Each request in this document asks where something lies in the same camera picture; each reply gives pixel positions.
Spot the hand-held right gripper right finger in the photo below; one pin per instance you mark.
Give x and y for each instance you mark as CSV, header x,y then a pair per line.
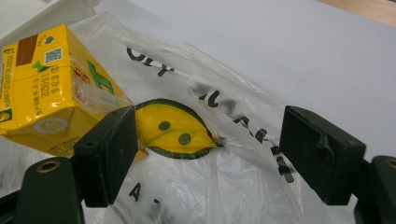
x,y
320,152

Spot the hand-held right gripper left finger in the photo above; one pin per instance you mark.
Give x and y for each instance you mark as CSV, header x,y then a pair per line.
x,y
104,158

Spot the yellow drink carton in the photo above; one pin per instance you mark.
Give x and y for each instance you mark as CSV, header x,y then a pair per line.
x,y
43,93

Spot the clear printed plastic bag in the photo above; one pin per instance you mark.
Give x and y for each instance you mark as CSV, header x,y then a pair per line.
x,y
214,146

